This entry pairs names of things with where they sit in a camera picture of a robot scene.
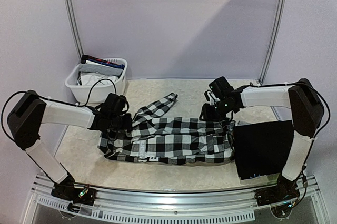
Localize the black white plaid shirt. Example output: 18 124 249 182
98 93 234 165

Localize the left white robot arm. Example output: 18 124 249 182
1 90 132 200

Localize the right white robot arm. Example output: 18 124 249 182
200 77 331 181

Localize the white laundry basket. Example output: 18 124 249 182
65 58 128 104

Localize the folded black garment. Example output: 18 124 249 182
233 120 294 180

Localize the grey cloth in basket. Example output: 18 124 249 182
78 64 123 77

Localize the dark striped cloth in basket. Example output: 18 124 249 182
81 55 125 69

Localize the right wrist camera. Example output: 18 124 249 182
204 90 219 106

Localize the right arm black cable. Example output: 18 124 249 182
247 82 331 140

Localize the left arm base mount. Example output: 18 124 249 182
51 180 97 206

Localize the aluminium front rail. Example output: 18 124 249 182
23 175 330 223

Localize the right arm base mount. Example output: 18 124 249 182
254 181 300 206

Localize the right aluminium corner post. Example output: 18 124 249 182
258 0 285 84

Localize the aluminium corner post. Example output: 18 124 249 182
64 0 84 60
258 0 285 84

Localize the left aluminium corner post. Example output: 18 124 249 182
64 0 84 60

